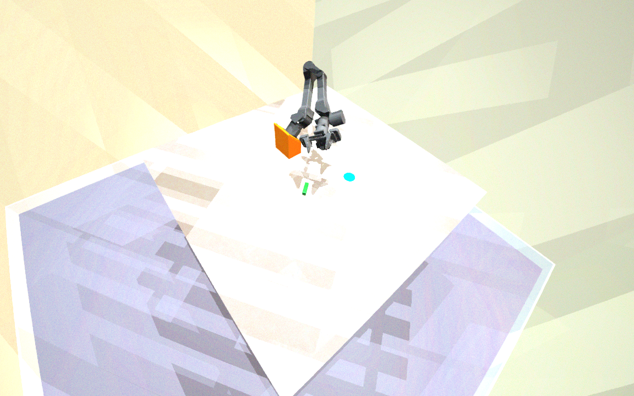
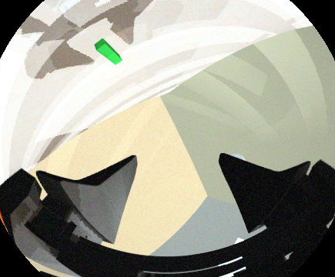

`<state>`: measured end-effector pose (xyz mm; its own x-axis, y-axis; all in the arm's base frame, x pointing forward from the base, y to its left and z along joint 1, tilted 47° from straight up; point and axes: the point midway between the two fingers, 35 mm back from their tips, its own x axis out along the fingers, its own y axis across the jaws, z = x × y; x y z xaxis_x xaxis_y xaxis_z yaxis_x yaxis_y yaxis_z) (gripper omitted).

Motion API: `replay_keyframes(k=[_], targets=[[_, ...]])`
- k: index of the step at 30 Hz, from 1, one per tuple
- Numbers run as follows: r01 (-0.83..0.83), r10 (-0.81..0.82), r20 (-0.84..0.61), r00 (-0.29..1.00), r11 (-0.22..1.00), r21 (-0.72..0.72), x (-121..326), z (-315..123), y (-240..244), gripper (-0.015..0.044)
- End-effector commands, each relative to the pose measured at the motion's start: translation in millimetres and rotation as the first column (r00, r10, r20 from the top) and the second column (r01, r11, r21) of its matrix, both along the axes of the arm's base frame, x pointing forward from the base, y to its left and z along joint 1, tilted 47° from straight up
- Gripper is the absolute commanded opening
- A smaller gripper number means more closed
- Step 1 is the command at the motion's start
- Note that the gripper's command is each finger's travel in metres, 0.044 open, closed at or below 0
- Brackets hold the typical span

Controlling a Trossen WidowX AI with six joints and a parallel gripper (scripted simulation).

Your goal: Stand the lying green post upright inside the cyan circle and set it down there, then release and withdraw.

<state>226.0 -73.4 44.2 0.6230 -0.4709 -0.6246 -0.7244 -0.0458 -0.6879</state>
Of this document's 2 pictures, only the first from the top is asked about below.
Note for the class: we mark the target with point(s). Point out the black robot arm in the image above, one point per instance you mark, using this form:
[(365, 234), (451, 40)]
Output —
[(305, 115)]

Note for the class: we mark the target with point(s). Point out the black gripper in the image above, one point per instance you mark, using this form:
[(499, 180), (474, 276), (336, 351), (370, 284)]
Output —
[(321, 133)]

